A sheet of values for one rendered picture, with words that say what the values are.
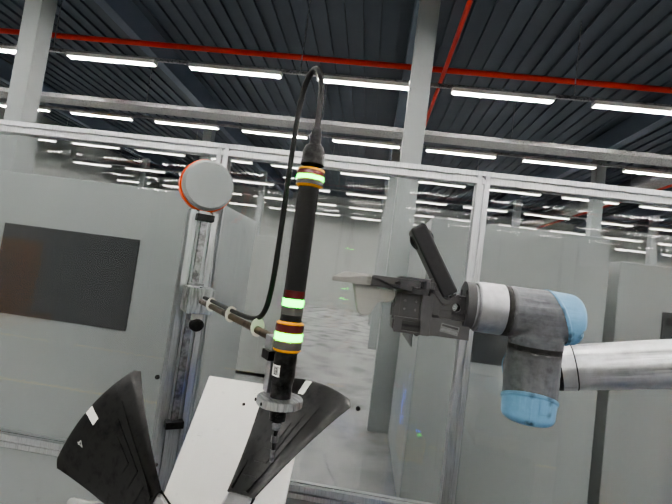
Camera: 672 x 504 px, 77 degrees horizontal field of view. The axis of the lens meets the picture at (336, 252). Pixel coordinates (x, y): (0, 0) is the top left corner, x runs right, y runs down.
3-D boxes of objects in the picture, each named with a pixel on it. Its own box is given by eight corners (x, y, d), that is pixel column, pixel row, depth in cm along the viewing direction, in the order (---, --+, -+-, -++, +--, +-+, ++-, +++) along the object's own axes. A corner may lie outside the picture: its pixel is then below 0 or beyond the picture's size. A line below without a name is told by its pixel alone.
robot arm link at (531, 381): (550, 415, 67) (557, 345, 68) (560, 436, 57) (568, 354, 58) (498, 403, 70) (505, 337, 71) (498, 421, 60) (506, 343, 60)
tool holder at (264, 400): (245, 394, 68) (254, 333, 68) (285, 393, 71) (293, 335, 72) (265, 414, 60) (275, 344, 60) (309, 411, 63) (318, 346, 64)
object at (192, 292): (178, 311, 122) (182, 281, 122) (203, 312, 125) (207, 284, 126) (185, 316, 113) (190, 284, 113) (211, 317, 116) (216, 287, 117)
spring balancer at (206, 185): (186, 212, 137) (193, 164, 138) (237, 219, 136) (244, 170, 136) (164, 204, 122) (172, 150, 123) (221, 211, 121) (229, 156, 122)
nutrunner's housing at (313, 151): (260, 417, 65) (300, 127, 68) (283, 416, 67) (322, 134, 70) (269, 426, 62) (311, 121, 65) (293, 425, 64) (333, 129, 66)
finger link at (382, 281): (374, 286, 58) (431, 293, 61) (376, 274, 58) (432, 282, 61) (362, 284, 63) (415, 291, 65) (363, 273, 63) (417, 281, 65)
